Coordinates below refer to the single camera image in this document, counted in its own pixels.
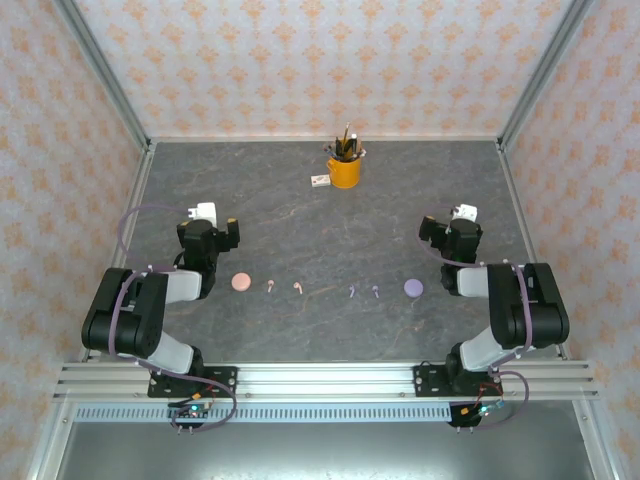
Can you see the pink earbud charging case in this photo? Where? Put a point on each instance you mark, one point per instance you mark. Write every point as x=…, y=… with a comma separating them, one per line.
x=241, y=282

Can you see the purple earbud charging case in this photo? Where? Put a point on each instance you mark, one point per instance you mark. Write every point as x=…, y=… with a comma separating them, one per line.
x=413, y=287

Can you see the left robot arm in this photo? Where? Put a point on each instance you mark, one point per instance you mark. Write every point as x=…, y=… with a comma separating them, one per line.
x=125, y=320

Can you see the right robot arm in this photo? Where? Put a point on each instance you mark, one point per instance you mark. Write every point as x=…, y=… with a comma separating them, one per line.
x=525, y=305

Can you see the white eraser box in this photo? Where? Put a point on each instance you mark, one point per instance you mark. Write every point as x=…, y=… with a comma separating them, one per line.
x=320, y=180

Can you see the yellow pen cup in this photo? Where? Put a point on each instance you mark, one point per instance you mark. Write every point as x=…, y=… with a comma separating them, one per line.
x=345, y=172

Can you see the white capped marker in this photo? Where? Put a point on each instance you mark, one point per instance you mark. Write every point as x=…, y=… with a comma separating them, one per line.
x=354, y=136

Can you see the black pen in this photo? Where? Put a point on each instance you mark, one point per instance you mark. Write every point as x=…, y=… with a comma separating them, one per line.
x=340, y=146

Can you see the wooden pencil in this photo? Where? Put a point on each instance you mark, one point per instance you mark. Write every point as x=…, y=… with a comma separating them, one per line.
x=346, y=137

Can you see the small green circuit board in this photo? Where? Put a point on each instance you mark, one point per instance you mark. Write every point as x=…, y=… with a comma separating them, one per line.
x=482, y=411
x=194, y=411

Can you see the grey metal panel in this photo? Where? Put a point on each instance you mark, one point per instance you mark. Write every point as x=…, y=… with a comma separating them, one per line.
x=320, y=450

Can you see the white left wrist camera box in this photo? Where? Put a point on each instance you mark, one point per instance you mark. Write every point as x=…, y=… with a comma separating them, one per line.
x=207, y=212

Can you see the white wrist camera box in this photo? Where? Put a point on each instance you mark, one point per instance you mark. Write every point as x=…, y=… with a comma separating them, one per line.
x=467, y=212
x=207, y=212

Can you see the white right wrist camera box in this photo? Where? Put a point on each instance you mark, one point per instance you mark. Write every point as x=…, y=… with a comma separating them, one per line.
x=467, y=212

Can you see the aluminium table edge rail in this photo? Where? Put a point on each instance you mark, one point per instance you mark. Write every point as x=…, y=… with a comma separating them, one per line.
x=520, y=200
x=134, y=200

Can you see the long aluminium table rail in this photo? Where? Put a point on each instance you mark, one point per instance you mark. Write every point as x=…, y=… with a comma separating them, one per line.
x=250, y=138

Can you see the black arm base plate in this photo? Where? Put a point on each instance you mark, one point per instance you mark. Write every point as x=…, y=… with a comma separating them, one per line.
x=425, y=382
x=225, y=380

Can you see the aluminium frame post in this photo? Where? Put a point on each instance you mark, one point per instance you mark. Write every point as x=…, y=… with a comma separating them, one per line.
x=104, y=70
x=546, y=70

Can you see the aluminium mounting rail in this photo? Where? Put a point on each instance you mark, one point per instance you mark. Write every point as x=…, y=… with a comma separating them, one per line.
x=325, y=380

